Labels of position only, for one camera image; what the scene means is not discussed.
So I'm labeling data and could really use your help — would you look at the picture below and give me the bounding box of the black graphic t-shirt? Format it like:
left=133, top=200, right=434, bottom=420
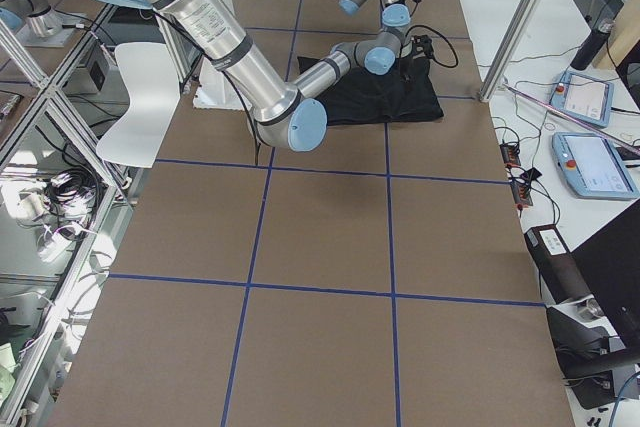
left=315, top=57, right=444, bottom=126

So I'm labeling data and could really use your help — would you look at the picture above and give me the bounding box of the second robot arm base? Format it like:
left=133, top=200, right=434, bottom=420
left=1, top=0, right=62, bottom=38

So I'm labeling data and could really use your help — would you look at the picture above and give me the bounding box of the orange terminal block strip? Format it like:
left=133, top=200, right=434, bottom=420
left=499, top=142, right=533, bottom=211

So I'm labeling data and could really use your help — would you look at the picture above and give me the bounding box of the white side table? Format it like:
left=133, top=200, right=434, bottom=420
left=457, top=0, right=640, bottom=427

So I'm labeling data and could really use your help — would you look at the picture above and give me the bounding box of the black water bottle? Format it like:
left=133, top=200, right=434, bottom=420
left=570, top=18, right=615, bottom=71

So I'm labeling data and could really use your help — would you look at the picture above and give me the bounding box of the far teach pendant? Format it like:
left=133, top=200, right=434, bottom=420
left=550, top=71, right=614, bottom=128

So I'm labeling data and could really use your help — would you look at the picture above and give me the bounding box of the teach pendant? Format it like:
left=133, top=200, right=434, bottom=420
left=550, top=71, right=614, bottom=128
left=551, top=132, right=639, bottom=200

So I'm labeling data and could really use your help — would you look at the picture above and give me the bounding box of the near teach pendant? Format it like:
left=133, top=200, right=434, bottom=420
left=551, top=132, right=639, bottom=200

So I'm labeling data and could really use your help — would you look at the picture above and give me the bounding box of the dark brown box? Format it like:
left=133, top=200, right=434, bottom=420
left=524, top=224, right=591, bottom=303

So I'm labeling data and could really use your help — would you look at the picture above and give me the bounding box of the black monitor stand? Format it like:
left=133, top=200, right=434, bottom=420
left=545, top=229, right=640, bottom=411

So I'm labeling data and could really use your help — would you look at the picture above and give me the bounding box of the aluminium frame post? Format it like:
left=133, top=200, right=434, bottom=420
left=478, top=0, right=541, bottom=102

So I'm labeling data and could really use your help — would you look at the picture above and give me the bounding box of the bundle of loose cables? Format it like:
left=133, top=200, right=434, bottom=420
left=19, top=166, right=109, bottom=263

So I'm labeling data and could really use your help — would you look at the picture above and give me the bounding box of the aluminium frame left rail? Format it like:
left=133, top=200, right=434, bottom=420
left=1, top=6, right=131, bottom=426

